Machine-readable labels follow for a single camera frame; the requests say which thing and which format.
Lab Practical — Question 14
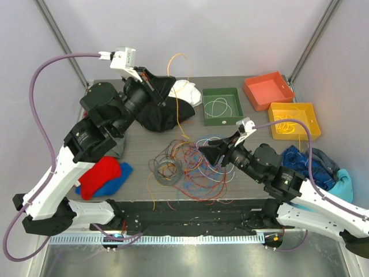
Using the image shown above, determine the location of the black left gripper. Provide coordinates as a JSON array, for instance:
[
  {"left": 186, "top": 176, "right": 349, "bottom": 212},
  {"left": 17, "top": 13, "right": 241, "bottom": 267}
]
[{"left": 113, "top": 66, "right": 176, "bottom": 136}]

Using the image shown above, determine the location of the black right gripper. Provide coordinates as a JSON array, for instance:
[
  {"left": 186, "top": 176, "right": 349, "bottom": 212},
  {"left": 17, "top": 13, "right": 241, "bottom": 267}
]
[{"left": 198, "top": 130, "right": 263, "bottom": 182}]

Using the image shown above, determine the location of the white cable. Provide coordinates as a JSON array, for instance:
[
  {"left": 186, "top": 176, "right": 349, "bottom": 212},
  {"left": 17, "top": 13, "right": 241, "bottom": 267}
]
[
  {"left": 205, "top": 97, "right": 233, "bottom": 119},
  {"left": 198, "top": 137, "right": 238, "bottom": 185}
]

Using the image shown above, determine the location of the bright yellow cable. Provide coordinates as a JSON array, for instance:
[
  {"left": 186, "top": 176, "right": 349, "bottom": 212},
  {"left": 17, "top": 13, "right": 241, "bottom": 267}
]
[{"left": 273, "top": 114, "right": 299, "bottom": 135}]

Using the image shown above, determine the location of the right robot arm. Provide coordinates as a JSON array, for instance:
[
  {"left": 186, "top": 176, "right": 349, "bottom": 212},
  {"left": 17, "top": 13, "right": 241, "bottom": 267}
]
[{"left": 199, "top": 132, "right": 368, "bottom": 259}]

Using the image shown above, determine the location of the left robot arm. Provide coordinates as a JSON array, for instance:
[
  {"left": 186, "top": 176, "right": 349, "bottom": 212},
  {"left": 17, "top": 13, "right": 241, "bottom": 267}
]
[{"left": 13, "top": 67, "right": 176, "bottom": 237}]

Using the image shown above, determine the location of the white cloth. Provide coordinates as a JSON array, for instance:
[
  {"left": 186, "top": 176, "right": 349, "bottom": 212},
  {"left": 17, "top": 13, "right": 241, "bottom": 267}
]
[{"left": 169, "top": 80, "right": 202, "bottom": 107}]

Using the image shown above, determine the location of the black cloth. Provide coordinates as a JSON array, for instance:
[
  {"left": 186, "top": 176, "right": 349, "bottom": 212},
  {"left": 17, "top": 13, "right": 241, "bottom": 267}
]
[{"left": 136, "top": 97, "right": 195, "bottom": 133}]

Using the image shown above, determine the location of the green plastic bin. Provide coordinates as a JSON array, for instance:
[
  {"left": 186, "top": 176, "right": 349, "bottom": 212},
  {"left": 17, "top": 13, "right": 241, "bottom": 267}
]
[{"left": 202, "top": 87, "right": 244, "bottom": 126}]

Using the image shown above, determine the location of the orange plastic bin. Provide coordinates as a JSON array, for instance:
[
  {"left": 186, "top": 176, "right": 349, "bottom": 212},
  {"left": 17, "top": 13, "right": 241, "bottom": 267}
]
[{"left": 243, "top": 72, "right": 295, "bottom": 111}]

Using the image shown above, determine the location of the blue plaid shirt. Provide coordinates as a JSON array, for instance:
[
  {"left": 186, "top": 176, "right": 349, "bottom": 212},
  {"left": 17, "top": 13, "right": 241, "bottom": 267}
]
[{"left": 281, "top": 145, "right": 337, "bottom": 191}]

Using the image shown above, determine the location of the grey cloth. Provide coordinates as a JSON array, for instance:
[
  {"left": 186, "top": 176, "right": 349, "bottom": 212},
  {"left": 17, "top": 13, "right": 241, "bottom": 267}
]
[{"left": 110, "top": 137, "right": 126, "bottom": 160}]

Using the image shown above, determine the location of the yellow plastic bin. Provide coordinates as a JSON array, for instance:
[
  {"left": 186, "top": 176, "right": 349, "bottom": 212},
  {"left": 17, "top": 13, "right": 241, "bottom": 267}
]
[{"left": 268, "top": 102, "right": 321, "bottom": 141}]

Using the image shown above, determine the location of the bright red cloth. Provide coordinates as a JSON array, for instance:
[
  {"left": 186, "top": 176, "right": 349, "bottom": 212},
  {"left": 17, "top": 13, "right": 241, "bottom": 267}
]
[{"left": 77, "top": 157, "right": 122, "bottom": 200}]

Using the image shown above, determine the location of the grey-blue cloth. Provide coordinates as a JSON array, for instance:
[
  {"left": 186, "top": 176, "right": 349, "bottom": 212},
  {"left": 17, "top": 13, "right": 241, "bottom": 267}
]
[{"left": 312, "top": 148, "right": 340, "bottom": 179}]

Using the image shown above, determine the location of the royal blue cloth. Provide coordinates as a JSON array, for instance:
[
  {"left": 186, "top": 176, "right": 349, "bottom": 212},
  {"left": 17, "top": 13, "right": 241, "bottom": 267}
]
[{"left": 74, "top": 162, "right": 134, "bottom": 198}]

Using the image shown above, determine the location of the turquoise cloth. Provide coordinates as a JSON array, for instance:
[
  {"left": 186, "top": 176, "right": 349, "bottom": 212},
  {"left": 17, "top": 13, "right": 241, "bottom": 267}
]
[{"left": 293, "top": 169, "right": 354, "bottom": 214}]

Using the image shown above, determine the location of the blue cable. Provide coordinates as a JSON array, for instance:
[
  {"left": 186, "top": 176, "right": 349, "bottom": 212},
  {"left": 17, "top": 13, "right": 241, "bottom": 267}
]
[{"left": 175, "top": 133, "right": 238, "bottom": 203}]

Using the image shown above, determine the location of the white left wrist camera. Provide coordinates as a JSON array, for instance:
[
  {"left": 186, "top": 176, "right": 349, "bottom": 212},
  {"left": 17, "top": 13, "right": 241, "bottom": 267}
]
[{"left": 98, "top": 46, "right": 136, "bottom": 72}]

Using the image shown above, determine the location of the grey coiled cable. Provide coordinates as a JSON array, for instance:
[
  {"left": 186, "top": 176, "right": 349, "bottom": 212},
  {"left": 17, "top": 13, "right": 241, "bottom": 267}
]
[{"left": 154, "top": 159, "right": 183, "bottom": 187}]

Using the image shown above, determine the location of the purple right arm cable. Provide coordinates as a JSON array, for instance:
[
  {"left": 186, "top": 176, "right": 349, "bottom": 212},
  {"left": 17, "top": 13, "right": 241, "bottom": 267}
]
[{"left": 249, "top": 119, "right": 369, "bottom": 220}]

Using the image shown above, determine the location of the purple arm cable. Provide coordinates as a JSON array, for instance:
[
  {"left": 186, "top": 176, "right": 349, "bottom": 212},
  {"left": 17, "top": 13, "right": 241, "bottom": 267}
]
[
  {"left": 249, "top": 119, "right": 369, "bottom": 220},
  {"left": 2, "top": 53, "right": 110, "bottom": 262}
]

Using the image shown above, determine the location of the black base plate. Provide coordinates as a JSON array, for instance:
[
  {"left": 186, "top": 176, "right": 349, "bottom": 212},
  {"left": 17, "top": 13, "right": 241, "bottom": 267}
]
[{"left": 100, "top": 199, "right": 282, "bottom": 237}]

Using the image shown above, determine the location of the white slotted cable duct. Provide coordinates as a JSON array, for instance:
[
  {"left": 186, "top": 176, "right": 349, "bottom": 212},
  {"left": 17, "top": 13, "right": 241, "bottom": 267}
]
[{"left": 49, "top": 233, "right": 265, "bottom": 245}]

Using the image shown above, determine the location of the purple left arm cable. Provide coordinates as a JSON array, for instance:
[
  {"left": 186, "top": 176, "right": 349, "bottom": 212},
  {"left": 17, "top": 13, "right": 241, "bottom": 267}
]
[{"left": 2, "top": 53, "right": 110, "bottom": 262}]

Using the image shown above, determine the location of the left aluminium frame post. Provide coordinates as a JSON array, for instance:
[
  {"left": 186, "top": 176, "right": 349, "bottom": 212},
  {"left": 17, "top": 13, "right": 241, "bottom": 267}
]
[{"left": 33, "top": 0, "right": 89, "bottom": 89}]

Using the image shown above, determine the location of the aluminium frame post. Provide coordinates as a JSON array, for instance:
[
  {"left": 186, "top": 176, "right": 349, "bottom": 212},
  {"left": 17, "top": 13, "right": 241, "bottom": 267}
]
[
  {"left": 33, "top": 0, "right": 89, "bottom": 89},
  {"left": 288, "top": 0, "right": 342, "bottom": 85}
]

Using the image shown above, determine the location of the right aluminium frame post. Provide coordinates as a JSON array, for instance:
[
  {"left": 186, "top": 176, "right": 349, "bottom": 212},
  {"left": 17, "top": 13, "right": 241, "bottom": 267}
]
[{"left": 288, "top": 0, "right": 342, "bottom": 85}]

